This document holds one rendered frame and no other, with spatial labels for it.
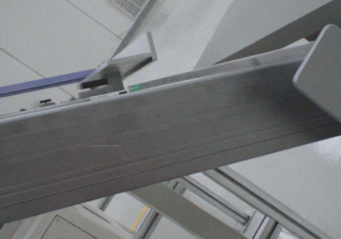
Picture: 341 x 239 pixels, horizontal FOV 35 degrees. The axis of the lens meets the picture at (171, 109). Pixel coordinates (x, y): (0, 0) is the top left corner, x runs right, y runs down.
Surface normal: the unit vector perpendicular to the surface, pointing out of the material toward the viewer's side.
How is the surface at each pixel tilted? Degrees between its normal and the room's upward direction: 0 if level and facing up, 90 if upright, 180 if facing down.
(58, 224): 90
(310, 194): 0
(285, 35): 90
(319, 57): 90
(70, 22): 89
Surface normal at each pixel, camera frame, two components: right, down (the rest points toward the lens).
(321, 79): 0.29, -0.01
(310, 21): -0.46, 0.82
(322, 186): -0.80, -0.55
